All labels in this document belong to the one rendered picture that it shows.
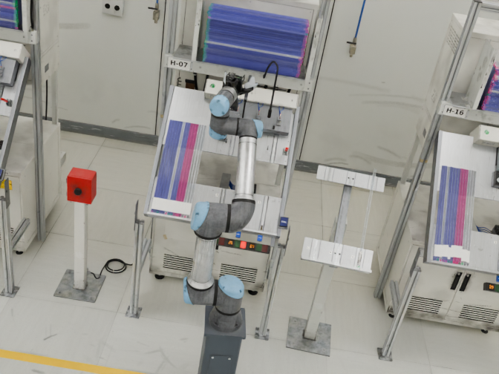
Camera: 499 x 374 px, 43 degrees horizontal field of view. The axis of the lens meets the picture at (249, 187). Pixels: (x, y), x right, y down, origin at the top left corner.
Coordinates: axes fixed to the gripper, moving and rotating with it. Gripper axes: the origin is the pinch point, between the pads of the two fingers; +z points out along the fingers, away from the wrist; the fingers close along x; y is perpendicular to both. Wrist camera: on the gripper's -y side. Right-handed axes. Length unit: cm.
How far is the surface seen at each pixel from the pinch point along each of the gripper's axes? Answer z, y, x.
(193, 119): 29, -39, 33
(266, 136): 35, -43, -6
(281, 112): 41, -31, -12
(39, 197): 23, -107, 127
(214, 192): 6, -65, 12
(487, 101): 63, -14, -112
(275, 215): 7, -72, -21
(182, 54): 38, -7, 43
